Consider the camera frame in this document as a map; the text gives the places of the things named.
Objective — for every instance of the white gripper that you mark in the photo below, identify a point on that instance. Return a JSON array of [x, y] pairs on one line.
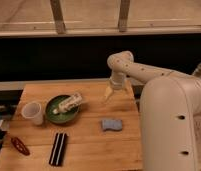
[[117, 82]]

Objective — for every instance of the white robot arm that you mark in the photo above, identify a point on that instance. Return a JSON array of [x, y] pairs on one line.
[[168, 103]]

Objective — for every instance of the green bowl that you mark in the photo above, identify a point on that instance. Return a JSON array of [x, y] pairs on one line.
[[58, 116]]

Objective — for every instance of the black striped rectangular bar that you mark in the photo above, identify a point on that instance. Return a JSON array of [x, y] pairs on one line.
[[58, 149]]

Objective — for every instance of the white plastic cup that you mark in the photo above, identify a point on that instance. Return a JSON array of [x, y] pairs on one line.
[[33, 111]]

